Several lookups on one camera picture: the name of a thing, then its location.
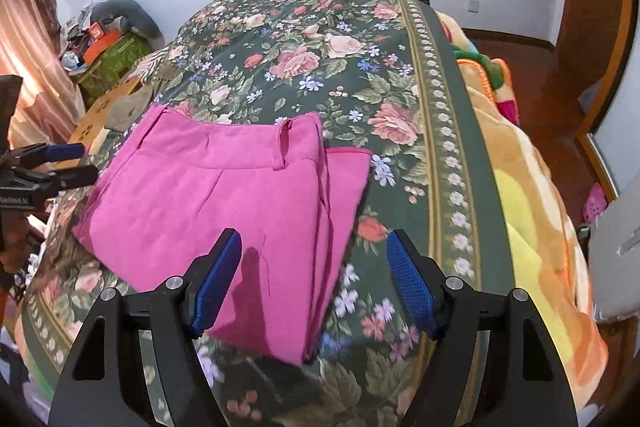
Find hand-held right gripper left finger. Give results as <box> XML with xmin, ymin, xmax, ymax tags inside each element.
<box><xmin>47</xmin><ymin>228</ymin><xmax>244</xmax><ymax>427</ymax></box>

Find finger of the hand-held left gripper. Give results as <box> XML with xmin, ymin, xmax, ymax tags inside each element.
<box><xmin>22</xmin><ymin>164</ymin><xmax>99</xmax><ymax>197</ymax></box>
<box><xmin>5</xmin><ymin>143</ymin><xmax>87</xmax><ymax>172</ymax></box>

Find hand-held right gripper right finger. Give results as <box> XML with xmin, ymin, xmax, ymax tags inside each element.
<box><xmin>385</xmin><ymin>228</ymin><xmax>581</xmax><ymax>427</ymax></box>

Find pink pants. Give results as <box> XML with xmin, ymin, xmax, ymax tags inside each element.
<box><xmin>71</xmin><ymin>104</ymin><xmax>373</xmax><ymax>365</ymax></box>

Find olive green pants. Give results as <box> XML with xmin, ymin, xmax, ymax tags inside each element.
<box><xmin>106</xmin><ymin>83</ymin><xmax>157</xmax><ymax>132</ymax></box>

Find wooden lap desk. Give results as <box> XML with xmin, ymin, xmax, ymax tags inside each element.
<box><xmin>67</xmin><ymin>79</ymin><xmax>151</xmax><ymax>154</ymax></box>

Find pink brown curtain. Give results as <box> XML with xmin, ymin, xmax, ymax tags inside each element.
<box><xmin>0</xmin><ymin>0</ymin><xmax>86</xmax><ymax>148</ymax></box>

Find green storage box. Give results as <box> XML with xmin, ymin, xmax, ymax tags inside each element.
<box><xmin>75</xmin><ymin>32</ymin><xmax>156</xmax><ymax>108</ymax></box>

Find orange box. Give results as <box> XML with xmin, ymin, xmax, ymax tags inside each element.
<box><xmin>82</xmin><ymin>32</ymin><xmax>123</xmax><ymax>64</ymax></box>

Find striped blanket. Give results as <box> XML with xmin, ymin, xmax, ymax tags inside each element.
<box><xmin>127</xmin><ymin>47</ymin><xmax>173</xmax><ymax>82</ymax></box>

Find pile of clothes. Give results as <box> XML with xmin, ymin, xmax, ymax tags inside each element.
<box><xmin>61</xmin><ymin>0</ymin><xmax>121</xmax><ymax>55</ymax></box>

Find orange fleece blanket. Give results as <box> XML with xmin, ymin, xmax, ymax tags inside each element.
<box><xmin>435</xmin><ymin>9</ymin><xmax>609</xmax><ymax>413</ymax></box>

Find pink slipper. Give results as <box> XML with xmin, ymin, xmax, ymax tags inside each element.
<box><xmin>582</xmin><ymin>183</ymin><xmax>609</xmax><ymax>223</ymax></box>

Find grey cloth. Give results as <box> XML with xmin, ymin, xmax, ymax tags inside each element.
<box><xmin>587</xmin><ymin>177</ymin><xmax>640</xmax><ymax>324</ymax></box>

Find floral bedspread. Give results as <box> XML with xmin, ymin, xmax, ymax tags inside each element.
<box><xmin>15</xmin><ymin>0</ymin><xmax>516</xmax><ymax>427</ymax></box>

